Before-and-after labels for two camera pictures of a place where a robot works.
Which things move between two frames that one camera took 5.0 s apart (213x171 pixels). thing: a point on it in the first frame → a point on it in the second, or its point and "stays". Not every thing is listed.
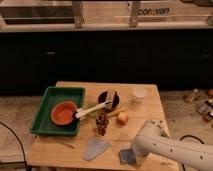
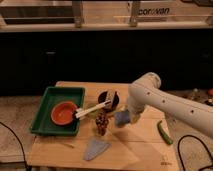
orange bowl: (63, 113) stays
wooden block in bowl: (110, 96) stays
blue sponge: (127, 156) → (122, 117)
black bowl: (106, 96) stays
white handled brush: (84, 111) stays
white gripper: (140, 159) → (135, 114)
